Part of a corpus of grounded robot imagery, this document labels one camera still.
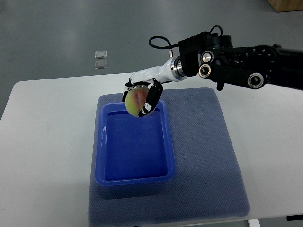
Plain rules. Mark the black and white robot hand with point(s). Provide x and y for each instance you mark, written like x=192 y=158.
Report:
x=153 y=78

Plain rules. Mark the yellow red peach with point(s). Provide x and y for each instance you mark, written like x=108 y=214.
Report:
x=135 y=102

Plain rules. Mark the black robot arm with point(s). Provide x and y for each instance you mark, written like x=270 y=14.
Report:
x=212 y=56

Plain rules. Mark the upper metal floor plate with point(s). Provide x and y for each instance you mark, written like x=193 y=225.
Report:
x=100 y=54

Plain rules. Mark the blue plastic tray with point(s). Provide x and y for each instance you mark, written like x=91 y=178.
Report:
x=133 y=150

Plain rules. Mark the blue grey textured mat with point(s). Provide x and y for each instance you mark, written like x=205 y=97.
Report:
x=207 y=183

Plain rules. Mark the brown cardboard box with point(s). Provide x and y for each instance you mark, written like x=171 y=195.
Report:
x=286 y=5

